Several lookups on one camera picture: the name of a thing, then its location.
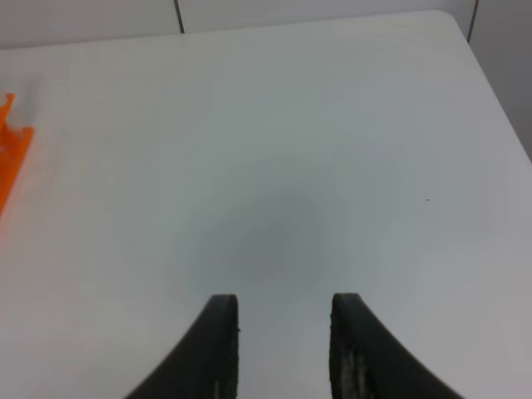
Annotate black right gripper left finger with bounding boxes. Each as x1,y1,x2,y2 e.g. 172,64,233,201
128,294,239,399

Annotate orange test tube rack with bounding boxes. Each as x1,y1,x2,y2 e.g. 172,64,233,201
0,93,34,211

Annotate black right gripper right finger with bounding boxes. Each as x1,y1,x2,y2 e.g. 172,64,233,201
329,293,461,398

